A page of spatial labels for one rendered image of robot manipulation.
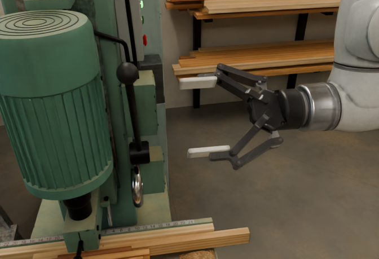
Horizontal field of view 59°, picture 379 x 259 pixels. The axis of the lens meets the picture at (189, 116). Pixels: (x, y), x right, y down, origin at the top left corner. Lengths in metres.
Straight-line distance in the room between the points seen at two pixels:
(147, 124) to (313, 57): 2.33
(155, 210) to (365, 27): 0.85
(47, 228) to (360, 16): 1.03
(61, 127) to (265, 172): 2.13
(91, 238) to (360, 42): 0.66
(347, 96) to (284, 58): 2.29
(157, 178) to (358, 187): 1.94
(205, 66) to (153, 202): 1.67
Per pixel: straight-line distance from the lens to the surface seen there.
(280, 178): 2.56
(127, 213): 1.09
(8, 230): 2.03
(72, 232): 0.80
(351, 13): 0.63
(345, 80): 0.65
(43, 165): 0.64
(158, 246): 0.91
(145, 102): 0.84
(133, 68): 0.53
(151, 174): 0.94
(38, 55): 0.53
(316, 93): 0.62
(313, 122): 0.62
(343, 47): 0.64
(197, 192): 2.37
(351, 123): 0.66
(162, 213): 1.16
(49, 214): 1.24
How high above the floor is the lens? 1.65
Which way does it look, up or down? 32 degrees down
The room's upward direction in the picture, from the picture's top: straight up
